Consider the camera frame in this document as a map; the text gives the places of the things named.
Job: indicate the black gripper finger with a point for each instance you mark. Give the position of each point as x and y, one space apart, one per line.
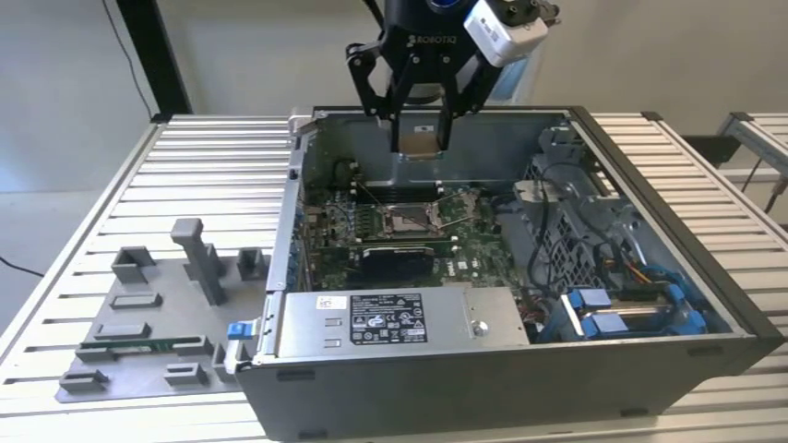
445 129
360 69

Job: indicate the CPU socket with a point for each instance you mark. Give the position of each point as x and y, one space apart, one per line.
409 223

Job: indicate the black RAM stick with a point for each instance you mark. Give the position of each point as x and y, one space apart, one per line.
396 186

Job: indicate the green motherboard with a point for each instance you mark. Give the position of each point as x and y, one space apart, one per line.
487 258

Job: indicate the black graphics card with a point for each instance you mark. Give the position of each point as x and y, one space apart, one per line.
396 263

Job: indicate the grey perforated drive cage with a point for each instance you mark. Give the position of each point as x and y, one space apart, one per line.
572 240

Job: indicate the silver power supply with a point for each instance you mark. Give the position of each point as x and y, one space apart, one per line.
461 314

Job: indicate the black box under table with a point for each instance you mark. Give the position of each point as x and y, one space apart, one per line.
708 147

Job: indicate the hard disk in blue carrier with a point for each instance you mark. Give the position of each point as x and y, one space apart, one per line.
600 323

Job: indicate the aluminium slat side table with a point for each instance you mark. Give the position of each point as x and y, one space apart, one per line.
769 129

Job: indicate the pale disk carrier blue clip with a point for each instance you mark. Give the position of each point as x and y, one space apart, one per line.
236 332

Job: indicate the black open PC case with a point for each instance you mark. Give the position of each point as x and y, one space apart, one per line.
431 401

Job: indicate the grey plastic parts rack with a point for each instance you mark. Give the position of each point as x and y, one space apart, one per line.
184 323

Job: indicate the green RAM stick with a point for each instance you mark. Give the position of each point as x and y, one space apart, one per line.
160 344

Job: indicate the white box wrist camera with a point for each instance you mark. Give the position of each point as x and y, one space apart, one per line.
499 32

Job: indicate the black upright post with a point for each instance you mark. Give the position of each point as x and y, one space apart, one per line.
153 55

